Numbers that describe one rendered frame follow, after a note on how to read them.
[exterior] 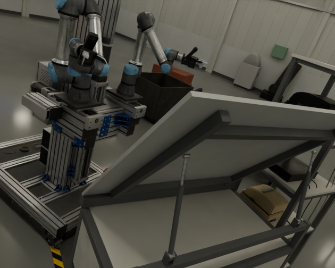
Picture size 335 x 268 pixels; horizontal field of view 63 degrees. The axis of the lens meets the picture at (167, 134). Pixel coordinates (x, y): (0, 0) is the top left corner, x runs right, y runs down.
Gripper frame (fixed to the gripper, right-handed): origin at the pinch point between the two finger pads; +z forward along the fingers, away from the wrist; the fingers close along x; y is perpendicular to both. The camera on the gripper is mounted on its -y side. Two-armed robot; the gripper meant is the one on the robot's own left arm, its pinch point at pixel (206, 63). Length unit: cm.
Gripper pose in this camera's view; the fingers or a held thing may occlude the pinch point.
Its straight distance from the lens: 234.4
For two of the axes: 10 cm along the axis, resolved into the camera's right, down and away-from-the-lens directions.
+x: -1.6, 4.9, -8.6
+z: 9.5, 3.1, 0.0
